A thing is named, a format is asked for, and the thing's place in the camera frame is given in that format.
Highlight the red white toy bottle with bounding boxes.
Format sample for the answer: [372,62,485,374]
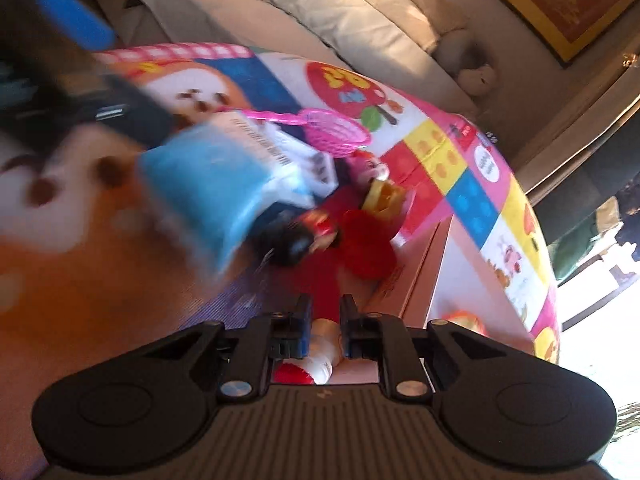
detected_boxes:
[272,318,343,385]

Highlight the black haired red doll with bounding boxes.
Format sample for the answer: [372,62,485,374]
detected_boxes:
[253,209,337,266]

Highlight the blue wet wipes pack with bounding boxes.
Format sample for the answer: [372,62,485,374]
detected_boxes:
[137,110,338,273]

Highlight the toy apple half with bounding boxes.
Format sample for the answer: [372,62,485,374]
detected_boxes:
[442,311,488,336]

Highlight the red cloth piece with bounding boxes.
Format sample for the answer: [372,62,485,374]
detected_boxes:
[291,186,397,323]

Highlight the red yellow toy fries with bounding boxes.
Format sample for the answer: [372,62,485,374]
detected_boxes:
[361,179,407,222]

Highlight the pink white toy figure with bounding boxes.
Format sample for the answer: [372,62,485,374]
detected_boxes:
[346,150,390,188]

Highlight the colourful cartoon play mat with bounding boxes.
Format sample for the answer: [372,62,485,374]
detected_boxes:
[1,44,560,479]

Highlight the pink toy net scoop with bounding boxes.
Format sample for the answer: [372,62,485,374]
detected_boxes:
[210,108,372,158]

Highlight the beige sofa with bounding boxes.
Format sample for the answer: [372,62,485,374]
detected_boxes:
[98,0,478,118]

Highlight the grey plush toy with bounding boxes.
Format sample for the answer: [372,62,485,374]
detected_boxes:
[432,29,498,98]

